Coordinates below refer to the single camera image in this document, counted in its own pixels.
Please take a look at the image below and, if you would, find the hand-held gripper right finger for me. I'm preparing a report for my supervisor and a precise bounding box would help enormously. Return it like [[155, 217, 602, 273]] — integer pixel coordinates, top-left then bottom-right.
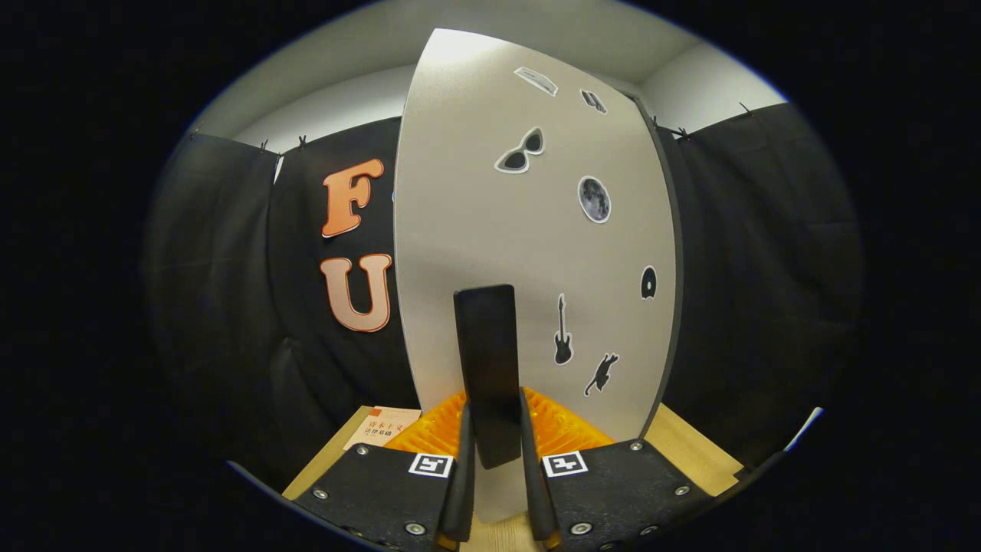
[[520, 386, 717, 552]]

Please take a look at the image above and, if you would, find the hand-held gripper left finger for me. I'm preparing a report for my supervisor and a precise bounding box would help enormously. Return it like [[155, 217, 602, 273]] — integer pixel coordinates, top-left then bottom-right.
[[294, 389, 477, 552]]

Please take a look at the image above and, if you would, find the white shoe cabinet door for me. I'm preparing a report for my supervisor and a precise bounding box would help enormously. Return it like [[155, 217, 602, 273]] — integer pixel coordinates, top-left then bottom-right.
[[392, 28, 679, 524]]

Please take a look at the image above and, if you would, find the cream red cover book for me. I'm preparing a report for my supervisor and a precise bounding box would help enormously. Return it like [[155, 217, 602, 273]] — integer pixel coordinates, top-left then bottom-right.
[[343, 406, 422, 453]]

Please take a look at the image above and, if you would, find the black backdrop cloth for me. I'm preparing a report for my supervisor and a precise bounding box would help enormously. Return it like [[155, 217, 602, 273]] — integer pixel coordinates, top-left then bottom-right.
[[146, 100, 863, 491]]

